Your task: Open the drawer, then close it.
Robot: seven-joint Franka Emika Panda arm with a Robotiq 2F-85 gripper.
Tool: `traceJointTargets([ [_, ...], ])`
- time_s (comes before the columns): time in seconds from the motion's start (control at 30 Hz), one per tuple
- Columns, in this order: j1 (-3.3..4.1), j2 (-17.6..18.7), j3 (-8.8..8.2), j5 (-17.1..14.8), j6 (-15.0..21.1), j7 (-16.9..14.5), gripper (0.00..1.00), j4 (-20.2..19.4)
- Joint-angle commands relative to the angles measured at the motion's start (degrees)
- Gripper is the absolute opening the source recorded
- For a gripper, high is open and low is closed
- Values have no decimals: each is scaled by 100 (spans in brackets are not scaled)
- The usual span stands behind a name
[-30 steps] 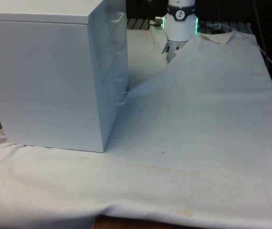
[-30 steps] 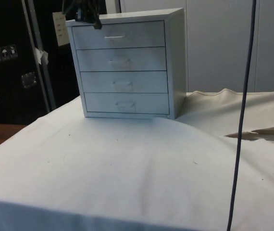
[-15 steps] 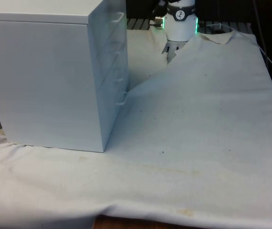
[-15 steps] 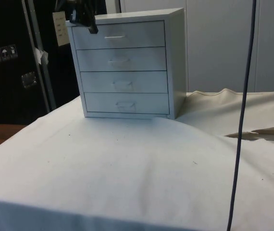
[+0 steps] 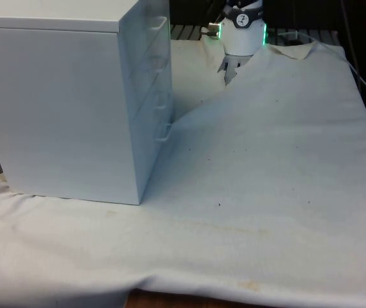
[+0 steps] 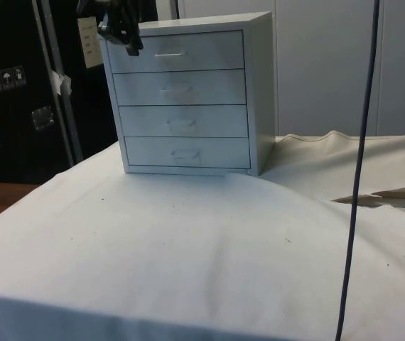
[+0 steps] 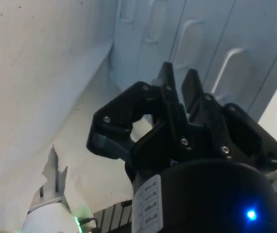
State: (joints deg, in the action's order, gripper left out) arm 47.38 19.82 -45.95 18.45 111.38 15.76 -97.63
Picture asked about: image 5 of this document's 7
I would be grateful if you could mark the white chest of drawers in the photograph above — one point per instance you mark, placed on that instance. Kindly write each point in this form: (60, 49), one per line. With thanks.
(57, 112)

